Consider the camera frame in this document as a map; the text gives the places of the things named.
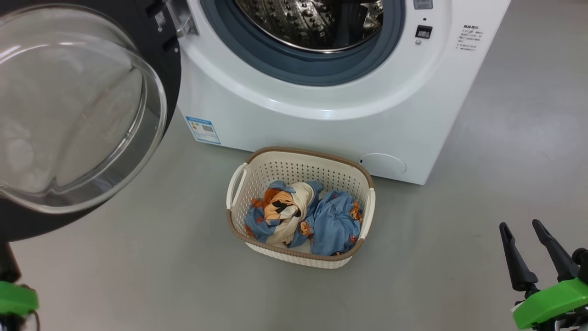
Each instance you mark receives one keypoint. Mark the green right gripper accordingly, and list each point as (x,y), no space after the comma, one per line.
(551,305)

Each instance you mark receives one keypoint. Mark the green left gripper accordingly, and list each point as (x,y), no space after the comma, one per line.
(16,299)

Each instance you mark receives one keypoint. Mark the black round glass washer door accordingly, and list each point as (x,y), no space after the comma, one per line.
(69,115)

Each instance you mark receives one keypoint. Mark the blue cartoon print garment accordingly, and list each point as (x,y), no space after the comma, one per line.
(333,225)

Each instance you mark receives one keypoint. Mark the blue and cream cartoon garment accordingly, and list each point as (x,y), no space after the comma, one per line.
(280,214)

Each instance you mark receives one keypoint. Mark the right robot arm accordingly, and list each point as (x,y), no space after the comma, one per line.
(574,322)

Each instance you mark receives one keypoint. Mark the white front-load washing machine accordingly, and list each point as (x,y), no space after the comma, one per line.
(321,124)

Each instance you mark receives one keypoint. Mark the black door latch socket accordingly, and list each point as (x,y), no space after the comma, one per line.
(423,31)

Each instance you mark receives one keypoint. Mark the metal washer door hinge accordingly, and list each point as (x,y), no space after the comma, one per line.
(183,18)

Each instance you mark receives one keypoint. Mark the steel washer drum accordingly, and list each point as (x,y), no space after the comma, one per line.
(312,23)

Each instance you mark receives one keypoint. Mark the round white filter cover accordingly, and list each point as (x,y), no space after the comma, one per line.
(383,164)

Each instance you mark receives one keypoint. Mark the black text warning label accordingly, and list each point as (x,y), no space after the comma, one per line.
(469,37)

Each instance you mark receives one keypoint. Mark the blue energy label sticker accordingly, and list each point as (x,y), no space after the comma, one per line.
(203,129)

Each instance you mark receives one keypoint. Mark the cream basket with brown rim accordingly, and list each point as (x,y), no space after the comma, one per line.
(298,258)

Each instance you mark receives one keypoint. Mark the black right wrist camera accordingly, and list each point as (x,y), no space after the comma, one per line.
(581,264)

